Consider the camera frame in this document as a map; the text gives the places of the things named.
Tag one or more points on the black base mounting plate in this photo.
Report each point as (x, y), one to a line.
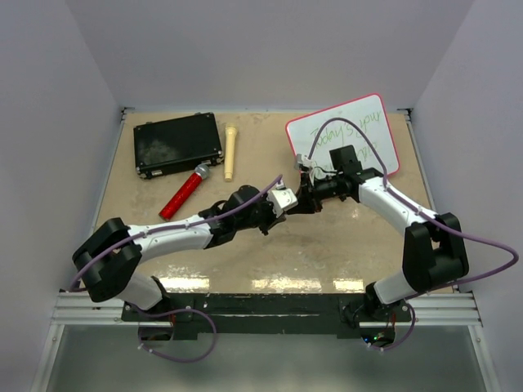
(344, 316)

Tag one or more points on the pink framed whiteboard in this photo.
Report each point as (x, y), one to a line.
(361, 123)

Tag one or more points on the aluminium frame rail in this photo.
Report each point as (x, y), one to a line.
(75, 308)

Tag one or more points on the black hard case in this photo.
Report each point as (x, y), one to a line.
(176, 145)

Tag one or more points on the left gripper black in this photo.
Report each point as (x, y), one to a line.
(272, 217)

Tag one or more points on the cream toy microphone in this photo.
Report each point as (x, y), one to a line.
(231, 133)

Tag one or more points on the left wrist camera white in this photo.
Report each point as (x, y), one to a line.
(282, 200)

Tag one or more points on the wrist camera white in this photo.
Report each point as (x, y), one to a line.
(282, 200)
(303, 163)

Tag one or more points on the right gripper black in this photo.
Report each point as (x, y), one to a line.
(309, 201)

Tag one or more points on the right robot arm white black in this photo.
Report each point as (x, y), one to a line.
(433, 253)

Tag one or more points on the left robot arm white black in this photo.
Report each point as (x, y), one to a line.
(108, 260)

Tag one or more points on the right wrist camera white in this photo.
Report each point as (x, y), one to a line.
(303, 163)

